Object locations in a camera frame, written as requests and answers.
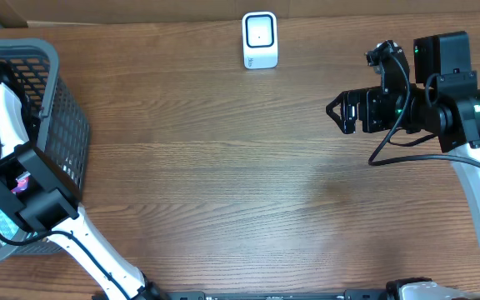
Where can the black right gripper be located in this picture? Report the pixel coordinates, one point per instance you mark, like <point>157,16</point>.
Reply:
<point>362,111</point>

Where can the teal snack packet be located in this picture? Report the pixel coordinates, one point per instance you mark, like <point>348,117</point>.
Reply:
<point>7,226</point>

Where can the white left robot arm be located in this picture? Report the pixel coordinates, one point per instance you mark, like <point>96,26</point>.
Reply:
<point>38,200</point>

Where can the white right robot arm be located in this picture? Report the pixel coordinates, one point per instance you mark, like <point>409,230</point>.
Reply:
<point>442,99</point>

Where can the white barcode scanner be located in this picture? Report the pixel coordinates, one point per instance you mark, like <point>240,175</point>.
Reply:
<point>260,40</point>

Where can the grey plastic mesh basket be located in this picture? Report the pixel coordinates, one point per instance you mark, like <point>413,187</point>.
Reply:
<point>63,132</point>

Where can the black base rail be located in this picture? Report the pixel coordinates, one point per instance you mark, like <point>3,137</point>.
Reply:
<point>265,296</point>

